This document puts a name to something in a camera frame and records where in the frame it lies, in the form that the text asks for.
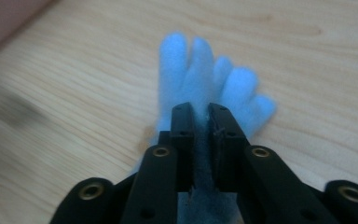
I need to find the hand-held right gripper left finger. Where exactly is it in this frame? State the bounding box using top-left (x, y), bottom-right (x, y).
top-left (120, 102), bottom-right (197, 224)

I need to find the blue glove with grey cuff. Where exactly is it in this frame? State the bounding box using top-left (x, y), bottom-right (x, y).
top-left (131, 31), bottom-right (278, 224)

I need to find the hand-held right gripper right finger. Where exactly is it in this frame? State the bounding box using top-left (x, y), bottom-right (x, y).
top-left (207, 103), bottom-right (339, 224)

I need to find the pink basin with grey rim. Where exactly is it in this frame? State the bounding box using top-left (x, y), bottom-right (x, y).
top-left (0, 0), bottom-right (56, 62)

